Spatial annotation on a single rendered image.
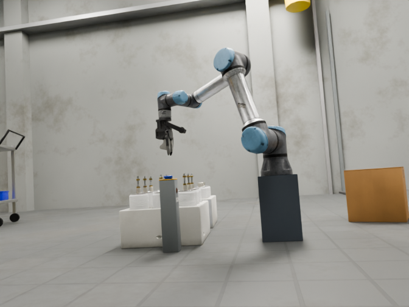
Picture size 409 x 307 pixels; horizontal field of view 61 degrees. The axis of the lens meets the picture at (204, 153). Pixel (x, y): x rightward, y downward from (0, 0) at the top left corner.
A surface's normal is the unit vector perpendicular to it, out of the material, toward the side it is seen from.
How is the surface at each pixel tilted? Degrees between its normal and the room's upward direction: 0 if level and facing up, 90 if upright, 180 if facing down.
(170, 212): 90
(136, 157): 90
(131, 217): 90
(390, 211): 90
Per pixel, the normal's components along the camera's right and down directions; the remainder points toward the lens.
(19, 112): -0.18, -0.06
